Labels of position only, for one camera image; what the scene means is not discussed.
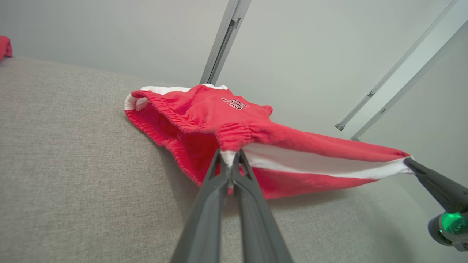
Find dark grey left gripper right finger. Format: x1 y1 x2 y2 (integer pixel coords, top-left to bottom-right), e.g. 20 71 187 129
231 150 294 263

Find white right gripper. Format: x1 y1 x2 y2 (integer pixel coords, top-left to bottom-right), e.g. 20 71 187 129
403 157 468 252

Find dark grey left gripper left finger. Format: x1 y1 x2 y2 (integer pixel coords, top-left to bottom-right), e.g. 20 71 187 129
170 149 231 263

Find red shorts with white trim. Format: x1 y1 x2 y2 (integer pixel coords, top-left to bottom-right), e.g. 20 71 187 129
124 83 413 199

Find red jersey with white sleeves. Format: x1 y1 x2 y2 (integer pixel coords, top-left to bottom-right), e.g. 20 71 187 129
0 35 14 62

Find grey metal wall rail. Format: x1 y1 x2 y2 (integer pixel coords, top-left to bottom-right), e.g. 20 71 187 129
350 20 468 142
335 0 459 131

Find grey metal post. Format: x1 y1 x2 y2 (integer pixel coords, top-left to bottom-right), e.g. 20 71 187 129
199 0 253 85

